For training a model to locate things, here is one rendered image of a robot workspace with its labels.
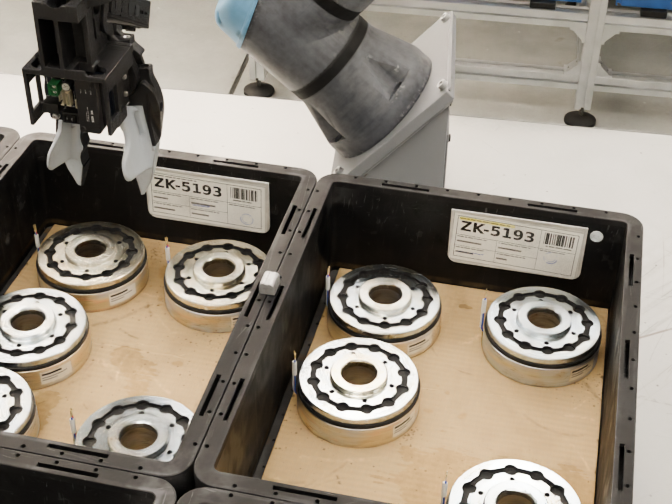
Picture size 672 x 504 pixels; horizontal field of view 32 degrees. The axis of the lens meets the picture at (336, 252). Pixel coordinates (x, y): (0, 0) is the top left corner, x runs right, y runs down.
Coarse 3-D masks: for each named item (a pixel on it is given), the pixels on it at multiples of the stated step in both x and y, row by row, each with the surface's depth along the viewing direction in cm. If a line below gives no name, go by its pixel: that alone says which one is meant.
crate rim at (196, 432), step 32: (160, 160) 114; (192, 160) 113; (224, 160) 114; (256, 288) 98; (224, 352) 92; (224, 384) 89; (32, 448) 83; (64, 448) 84; (192, 448) 84; (192, 480) 83
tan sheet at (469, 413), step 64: (320, 320) 110; (448, 320) 111; (448, 384) 104; (512, 384) 104; (576, 384) 104; (320, 448) 97; (384, 448) 98; (448, 448) 98; (512, 448) 98; (576, 448) 98
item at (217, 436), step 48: (384, 192) 110; (432, 192) 110; (288, 288) 98; (624, 288) 99; (624, 336) 94; (240, 384) 91; (624, 384) 90; (624, 432) 86; (240, 480) 81; (624, 480) 82
